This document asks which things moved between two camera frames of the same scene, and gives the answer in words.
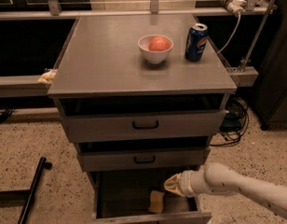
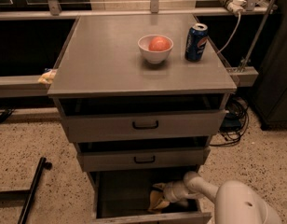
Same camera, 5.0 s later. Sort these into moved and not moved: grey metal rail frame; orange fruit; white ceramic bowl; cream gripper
Moved: cream gripper
Not moved: grey metal rail frame; white ceramic bowl; orange fruit
